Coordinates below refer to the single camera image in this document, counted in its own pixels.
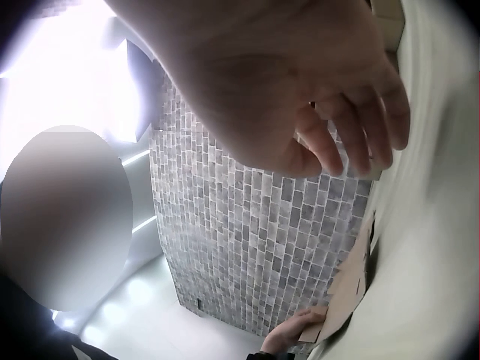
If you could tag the person's right ring finger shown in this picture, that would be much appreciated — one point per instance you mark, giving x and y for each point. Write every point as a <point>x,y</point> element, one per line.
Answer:
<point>380,142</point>

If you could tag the person's right hand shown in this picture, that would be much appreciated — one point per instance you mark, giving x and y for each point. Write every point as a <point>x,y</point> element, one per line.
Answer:
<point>270,75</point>

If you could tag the black wall socket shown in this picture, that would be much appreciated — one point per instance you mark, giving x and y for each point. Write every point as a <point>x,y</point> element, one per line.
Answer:
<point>198,303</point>

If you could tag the person's right thumb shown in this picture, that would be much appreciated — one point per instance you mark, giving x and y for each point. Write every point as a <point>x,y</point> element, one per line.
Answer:
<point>300,159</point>

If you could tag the brown cardboard sheet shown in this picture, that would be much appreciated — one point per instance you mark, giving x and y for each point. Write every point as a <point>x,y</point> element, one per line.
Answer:
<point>347,285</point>

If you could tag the person's body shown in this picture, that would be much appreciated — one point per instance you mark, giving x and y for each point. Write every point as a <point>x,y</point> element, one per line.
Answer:
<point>33,330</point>

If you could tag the person's left thumb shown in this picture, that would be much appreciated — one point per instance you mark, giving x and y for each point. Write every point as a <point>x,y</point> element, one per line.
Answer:
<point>311,315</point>

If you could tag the bright window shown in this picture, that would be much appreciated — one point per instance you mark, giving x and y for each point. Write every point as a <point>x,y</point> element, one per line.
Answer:
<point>63,71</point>

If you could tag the person's left hand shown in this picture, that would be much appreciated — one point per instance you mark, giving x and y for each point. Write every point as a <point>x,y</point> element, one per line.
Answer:
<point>287,333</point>

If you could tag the person's right index finger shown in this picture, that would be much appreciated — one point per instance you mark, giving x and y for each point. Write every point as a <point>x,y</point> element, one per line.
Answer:
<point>323,144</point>

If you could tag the person's right little finger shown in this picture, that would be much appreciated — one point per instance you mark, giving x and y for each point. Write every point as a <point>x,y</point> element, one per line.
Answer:
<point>399,120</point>

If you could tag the person's right middle finger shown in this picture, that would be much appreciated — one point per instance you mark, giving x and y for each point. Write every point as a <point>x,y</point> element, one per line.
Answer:
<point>356,146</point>

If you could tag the beige cardboard piece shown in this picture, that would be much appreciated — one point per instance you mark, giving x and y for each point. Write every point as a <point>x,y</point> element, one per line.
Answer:
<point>390,22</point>

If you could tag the black wrist band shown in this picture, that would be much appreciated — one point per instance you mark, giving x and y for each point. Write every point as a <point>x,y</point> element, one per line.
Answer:
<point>270,356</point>

